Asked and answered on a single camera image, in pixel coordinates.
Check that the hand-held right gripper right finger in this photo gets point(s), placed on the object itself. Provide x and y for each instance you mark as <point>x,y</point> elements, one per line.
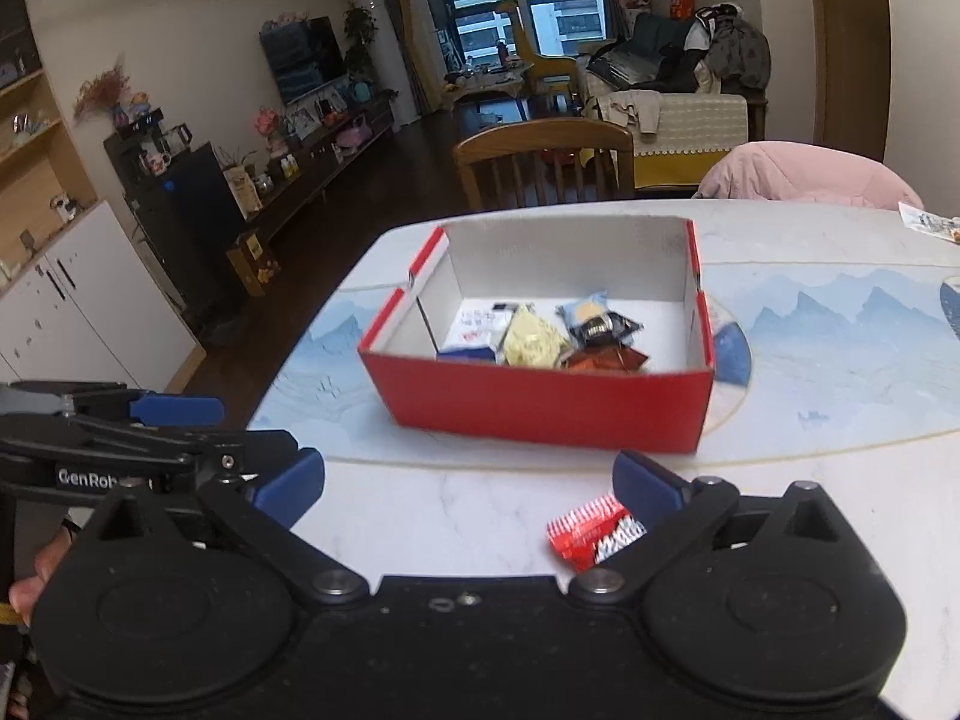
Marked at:
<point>646,487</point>

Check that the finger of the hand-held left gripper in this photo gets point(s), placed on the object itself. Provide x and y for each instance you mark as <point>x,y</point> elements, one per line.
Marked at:
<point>255,450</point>
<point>180,409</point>

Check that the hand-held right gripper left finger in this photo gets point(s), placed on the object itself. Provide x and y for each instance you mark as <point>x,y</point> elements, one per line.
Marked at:
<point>289,487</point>

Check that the red chips packet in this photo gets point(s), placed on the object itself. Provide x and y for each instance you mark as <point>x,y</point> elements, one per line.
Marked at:
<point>585,536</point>

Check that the brown foil snack packet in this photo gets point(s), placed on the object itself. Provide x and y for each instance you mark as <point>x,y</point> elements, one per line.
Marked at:
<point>604,360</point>

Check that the red cardboard box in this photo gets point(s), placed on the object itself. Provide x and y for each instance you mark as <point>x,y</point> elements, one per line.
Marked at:
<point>540,405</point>

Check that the black snack packet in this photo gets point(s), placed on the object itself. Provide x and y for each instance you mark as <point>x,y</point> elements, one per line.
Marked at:
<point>600,328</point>

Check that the pale yellow snack packet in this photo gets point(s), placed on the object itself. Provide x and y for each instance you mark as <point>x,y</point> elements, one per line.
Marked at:
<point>532,337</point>

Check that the light blue snack packet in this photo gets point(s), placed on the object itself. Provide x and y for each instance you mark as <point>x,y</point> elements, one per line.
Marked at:
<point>581,309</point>

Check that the white and blue snack packet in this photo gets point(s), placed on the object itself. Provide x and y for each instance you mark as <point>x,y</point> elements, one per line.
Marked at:
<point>472,330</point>

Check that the person's left hand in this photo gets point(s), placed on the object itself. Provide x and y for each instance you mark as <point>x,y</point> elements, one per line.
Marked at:
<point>45,570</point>

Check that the white cabinet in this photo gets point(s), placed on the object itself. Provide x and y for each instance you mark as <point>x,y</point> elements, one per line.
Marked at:
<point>90,300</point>

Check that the brown cardboard box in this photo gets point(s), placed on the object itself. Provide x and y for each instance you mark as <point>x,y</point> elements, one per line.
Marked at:
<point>255,262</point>

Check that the black fridge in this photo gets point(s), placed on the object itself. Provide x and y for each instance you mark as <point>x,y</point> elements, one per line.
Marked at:
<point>187,232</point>

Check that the kraft paper bag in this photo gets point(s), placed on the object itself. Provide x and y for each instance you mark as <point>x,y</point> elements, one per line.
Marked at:
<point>241,191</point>

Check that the black coffee maker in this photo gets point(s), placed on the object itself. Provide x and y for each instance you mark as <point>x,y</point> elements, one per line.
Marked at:
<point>150,142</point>

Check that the dark wooden television cabinet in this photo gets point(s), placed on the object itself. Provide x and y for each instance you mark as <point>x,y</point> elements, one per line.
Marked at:
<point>322,157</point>

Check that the pink handbag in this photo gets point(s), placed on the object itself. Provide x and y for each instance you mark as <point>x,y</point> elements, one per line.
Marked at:
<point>352,136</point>

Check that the dried flowers in vase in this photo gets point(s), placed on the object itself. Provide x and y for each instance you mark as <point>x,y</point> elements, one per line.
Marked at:
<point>101,90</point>

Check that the pink padded chair cover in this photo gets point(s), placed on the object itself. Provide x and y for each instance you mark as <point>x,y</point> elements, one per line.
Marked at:
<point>802,176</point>

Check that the sofa with cream cover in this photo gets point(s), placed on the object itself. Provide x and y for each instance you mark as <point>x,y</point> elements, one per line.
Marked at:
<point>690,127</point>

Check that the wooden chair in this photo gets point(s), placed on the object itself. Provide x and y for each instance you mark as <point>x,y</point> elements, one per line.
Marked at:
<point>540,139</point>

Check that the television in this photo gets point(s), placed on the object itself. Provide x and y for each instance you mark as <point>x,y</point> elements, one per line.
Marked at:
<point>307,60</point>

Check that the small white packet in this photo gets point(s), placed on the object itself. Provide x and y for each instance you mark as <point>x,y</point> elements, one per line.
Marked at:
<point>926,221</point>

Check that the white tower air conditioner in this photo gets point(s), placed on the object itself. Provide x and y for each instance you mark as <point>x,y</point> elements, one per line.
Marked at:
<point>386,67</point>

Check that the green plant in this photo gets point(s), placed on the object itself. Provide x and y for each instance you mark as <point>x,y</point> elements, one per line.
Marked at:
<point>360,30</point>

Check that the yellow giraffe chair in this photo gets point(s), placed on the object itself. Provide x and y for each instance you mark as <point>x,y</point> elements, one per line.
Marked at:
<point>544,67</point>

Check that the coffee table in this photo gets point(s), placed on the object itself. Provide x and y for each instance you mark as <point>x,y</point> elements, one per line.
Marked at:
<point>484,82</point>

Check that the pile of clothes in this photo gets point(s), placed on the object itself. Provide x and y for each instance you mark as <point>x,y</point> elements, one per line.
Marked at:
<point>739,49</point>

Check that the wooden door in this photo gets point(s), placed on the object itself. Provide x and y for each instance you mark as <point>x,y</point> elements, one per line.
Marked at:
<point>847,52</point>

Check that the wooden wall shelf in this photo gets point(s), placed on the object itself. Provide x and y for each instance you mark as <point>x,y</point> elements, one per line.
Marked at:
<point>45,165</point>

